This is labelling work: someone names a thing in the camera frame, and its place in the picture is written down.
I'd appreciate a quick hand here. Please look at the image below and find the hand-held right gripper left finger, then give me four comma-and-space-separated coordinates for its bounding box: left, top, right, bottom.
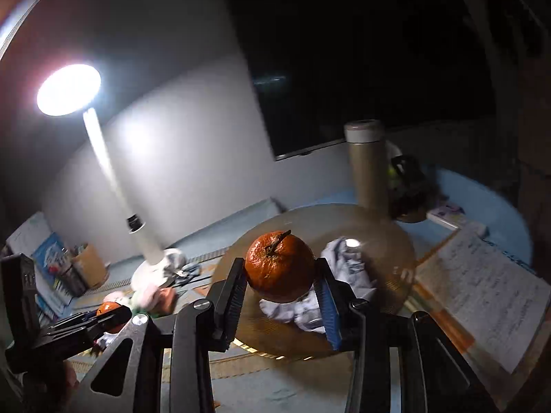
77, 258, 248, 413

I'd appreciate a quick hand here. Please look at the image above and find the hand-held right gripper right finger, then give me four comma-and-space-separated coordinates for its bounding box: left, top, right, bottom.
313, 257, 500, 413

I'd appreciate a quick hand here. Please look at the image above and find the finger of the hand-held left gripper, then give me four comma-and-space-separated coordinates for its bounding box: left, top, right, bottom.
45, 305, 133, 340

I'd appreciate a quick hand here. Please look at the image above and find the small orange tangerine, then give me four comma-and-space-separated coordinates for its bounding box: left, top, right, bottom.
95, 301, 125, 334

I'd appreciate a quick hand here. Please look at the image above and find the white paper ball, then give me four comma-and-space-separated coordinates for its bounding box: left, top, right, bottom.
259, 236, 377, 334

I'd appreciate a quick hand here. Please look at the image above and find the plaid bow hair clip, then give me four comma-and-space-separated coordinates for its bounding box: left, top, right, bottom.
174, 260, 202, 285

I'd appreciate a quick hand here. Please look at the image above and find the orange tangerine with stem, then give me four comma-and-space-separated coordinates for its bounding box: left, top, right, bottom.
245, 230, 317, 304

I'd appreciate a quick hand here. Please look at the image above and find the brown ribbed glass bowl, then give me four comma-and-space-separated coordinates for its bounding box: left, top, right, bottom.
213, 203, 417, 360

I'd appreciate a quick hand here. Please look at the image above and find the blue printed booklet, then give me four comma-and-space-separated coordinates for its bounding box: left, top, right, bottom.
32, 232, 74, 306

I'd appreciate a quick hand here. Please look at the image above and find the black mesh pen holder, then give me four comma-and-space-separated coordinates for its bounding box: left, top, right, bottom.
56, 262, 87, 297

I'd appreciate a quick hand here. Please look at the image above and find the pink plush toy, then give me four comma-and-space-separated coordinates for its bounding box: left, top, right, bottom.
144, 286, 177, 314

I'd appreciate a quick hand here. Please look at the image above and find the white printed booklet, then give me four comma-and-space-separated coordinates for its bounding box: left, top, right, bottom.
6, 212, 52, 254

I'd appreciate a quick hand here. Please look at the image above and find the patterned blue table mat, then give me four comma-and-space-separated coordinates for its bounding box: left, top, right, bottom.
34, 198, 431, 413

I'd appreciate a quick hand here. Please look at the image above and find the dark bag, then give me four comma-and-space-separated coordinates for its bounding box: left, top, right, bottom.
387, 155, 440, 224

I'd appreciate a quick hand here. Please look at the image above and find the beige thermos bottle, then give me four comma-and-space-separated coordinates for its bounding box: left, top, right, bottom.
343, 119, 394, 220

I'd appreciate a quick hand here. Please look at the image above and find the white purple book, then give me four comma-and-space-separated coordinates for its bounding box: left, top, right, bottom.
426, 204, 468, 229

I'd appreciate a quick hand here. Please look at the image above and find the open handwritten notebook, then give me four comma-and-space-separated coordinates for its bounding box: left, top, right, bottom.
413, 224, 551, 375

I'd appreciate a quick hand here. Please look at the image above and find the white desk lamp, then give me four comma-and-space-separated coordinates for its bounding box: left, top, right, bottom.
37, 64, 188, 291

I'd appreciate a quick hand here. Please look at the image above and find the black monitor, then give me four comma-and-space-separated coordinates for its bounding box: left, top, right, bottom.
215, 0, 496, 162

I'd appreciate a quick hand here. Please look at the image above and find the plush dumpling skewer keychain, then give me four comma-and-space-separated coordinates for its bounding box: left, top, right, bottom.
103, 290, 149, 313

